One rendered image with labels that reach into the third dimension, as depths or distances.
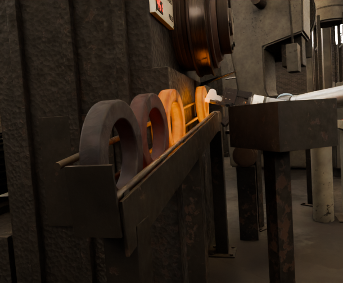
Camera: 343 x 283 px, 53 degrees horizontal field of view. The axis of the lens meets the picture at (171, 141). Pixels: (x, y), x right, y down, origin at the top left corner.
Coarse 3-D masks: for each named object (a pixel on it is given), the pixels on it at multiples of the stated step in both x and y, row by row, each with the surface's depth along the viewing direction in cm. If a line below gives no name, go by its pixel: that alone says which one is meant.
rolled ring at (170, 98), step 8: (160, 96) 86; (168, 96) 85; (176, 96) 92; (168, 104) 84; (176, 104) 94; (168, 112) 84; (176, 112) 97; (168, 120) 84; (176, 120) 98; (184, 120) 99; (176, 128) 98; (184, 128) 99; (176, 136) 96
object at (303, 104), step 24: (240, 120) 108; (264, 120) 96; (288, 120) 92; (312, 120) 95; (336, 120) 98; (240, 144) 110; (264, 144) 97; (288, 144) 92; (312, 144) 95; (336, 144) 98; (264, 168) 111; (288, 168) 108; (288, 192) 108; (288, 216) 108; (288, 240) 109; (288, 264) 109
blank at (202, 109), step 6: (198, 90) 140; (204, 90) 143; (198, 96) 138; (204, 96) 142; (198, 102) 138; (204, 102) 140; (198, 108) 138; (204, 108) 139; (198, 114) 140; (204, 114) 139; (198, 120) 142
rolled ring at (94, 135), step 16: (96, 112) 51; (112, 112) 53; (128, 112) 59; (96, 128) 49; (128, 128) 60; (80, 144) 49; (96, 144) 48; (128, 144) 62; (80, 160) 48; (96, 160) 48; (128, 160) 63; (128, 176) 61
